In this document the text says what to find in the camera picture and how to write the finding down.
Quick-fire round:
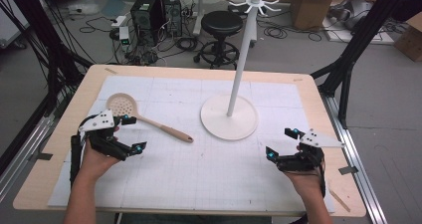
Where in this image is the white power strip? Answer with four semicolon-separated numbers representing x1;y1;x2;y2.
110;15;127;29

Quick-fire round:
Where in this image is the white pole stand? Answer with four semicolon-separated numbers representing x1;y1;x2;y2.
193;0;206;37

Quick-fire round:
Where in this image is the black cable coil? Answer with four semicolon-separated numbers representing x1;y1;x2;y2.
263;24;290;40
173;36;200;53

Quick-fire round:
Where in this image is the aluminium rail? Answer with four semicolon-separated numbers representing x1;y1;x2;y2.
0;114;57;202
318;93;388;224

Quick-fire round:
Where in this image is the thin wooden stick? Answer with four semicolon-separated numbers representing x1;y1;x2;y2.
327;187;351;214

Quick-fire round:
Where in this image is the small cardboard box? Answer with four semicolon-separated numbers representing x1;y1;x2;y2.
393;12;422;63

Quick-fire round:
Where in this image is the black metal frame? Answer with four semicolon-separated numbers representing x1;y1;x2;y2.
3;0;96;118
311;0;422;129

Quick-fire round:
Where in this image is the beige skimmer spoon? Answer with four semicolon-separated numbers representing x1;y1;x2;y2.
105;92;195;144

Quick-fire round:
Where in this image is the white grid mat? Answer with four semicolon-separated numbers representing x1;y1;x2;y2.
47;75;335;212

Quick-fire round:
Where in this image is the grey device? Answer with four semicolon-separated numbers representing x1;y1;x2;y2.
328;0;375;31

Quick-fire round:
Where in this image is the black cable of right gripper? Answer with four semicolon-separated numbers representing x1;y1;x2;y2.
317;156;328;199

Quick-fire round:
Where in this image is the large open cardboard box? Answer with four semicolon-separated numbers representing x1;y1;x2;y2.
291;0;341;32

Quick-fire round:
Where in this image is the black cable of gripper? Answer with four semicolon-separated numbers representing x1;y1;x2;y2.
317;156;328;199
70;133;83;189

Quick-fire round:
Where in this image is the person's right hand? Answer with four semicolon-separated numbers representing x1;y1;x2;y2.
284;169;324;199

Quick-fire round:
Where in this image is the person's left hand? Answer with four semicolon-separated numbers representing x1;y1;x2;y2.
80;137;121;182

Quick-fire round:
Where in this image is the black computer tower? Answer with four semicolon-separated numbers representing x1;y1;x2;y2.
160;0;184;39
129;0;164;48

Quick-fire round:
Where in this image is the white flat board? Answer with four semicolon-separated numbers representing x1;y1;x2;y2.
321;16;396;46

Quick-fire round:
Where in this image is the black tape piece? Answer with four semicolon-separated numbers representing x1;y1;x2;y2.
337;165;360;176
29;152;54;162

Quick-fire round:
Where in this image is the white device with green display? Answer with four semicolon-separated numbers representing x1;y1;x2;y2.
118;26;131;47

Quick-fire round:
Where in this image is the black round stool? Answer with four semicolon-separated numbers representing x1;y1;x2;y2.
193;10;245;70

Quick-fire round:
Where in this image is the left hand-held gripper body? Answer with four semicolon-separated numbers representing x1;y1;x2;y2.
78;109;129;162

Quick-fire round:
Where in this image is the white hook rack stand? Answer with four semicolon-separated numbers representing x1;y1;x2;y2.
200;0;282;141

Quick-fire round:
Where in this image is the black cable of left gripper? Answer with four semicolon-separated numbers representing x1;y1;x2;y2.
70;133;83;189

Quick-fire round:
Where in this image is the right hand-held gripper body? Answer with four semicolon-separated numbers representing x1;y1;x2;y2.
275;127;345;173

